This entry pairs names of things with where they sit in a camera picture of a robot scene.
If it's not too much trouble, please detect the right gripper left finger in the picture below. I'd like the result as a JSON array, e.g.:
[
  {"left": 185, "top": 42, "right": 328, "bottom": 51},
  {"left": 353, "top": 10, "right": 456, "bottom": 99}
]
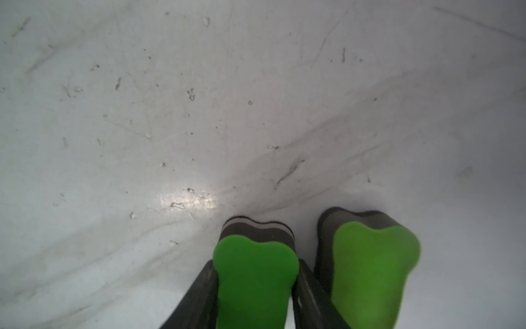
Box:
[{"left": 160, "top": 260, "right": 219, "bottom": 329}]

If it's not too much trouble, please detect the green eraser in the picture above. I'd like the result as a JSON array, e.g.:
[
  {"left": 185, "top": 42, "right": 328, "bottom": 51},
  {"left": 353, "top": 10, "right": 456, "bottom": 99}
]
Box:
[
  {"left": 314, "top": 207, "right": 421, "bottom": 328},
  {"left": 212, "top": 216, "right": 299, "bottom": 328}
]

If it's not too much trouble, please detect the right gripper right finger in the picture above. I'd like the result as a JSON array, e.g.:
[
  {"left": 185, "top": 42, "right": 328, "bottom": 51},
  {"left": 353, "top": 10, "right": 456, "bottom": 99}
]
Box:
[{"left": 293, "top": 259, "right": 349, "bottom": 329}]

